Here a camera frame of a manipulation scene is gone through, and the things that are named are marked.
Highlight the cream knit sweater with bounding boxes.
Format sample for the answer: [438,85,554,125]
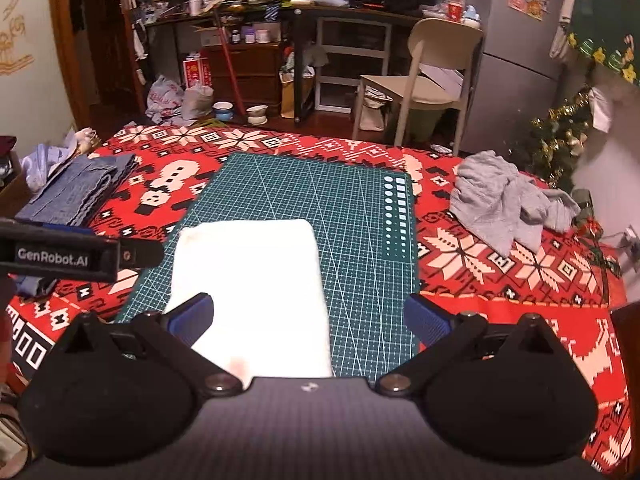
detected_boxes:
[166,219,333,385]

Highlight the folded blue denim jeans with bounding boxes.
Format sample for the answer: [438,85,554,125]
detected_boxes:
[13,154,136,298]

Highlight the red patterned Christmas blanket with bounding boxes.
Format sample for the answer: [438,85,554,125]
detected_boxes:
[4,123,632,476]

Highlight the grey crumpled garment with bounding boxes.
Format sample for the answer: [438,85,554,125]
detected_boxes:
[449,151,580,257]

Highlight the green cutting mat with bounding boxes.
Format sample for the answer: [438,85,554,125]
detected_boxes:
[119,153,419,380]

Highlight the white printed plastic bag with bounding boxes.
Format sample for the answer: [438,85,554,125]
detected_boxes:
[145,75,184,125]

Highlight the small decorated Christmas tree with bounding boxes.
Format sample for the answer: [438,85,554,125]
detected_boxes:
[513,87,592,193]

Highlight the red gift box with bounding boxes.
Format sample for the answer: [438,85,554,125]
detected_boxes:
[182,55,213,88]

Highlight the grey refrigerator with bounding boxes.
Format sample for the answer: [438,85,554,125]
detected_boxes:
[460,0,563,157]

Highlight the dark wooden drawer cabinet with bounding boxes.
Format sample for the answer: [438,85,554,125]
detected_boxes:
[200,44,283,113]

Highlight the beige plastic chair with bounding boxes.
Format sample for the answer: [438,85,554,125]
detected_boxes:
[352,18,483,154]

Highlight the white shelf unit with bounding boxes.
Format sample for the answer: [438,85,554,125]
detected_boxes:
[314,18,392,115]

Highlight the dark wooden desk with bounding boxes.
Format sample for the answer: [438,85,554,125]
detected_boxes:
[145,0,424,125]

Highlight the green Christmas banner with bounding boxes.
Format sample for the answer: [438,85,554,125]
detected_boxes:
[567,0,639,86]

